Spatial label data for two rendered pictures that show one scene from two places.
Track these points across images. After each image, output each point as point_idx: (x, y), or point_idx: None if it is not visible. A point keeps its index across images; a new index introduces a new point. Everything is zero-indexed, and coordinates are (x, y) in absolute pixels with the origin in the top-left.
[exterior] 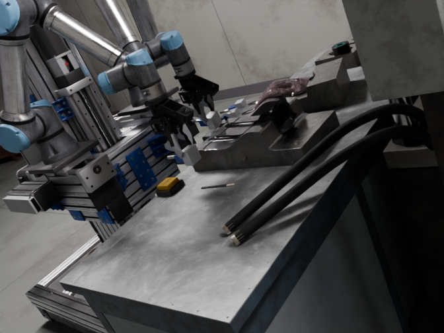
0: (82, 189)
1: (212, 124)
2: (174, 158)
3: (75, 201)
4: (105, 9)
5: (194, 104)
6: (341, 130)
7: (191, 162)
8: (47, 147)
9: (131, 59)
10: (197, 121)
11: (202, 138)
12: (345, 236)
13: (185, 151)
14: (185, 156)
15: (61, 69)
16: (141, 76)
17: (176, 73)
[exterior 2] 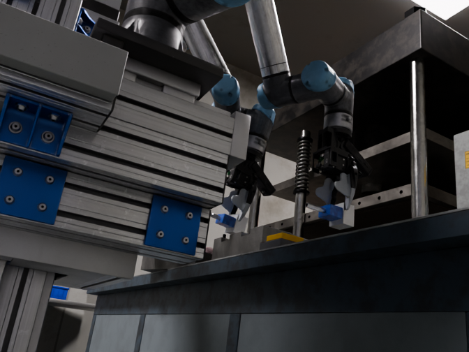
0: (220, 144)
1: (243, 227)
2: (331, 207)
3: (155, 156)
4: (207, 30)
5: (255, 187)
6: None
7: (353, 221)
8: (178, 39)
9: (352, 83)
10: (214, 216)
11: (241, 232)
12: None
13: (353, 205)
14: (349, 211)
15: (121, 2)
16: (352, 103)
17: (256, 144)
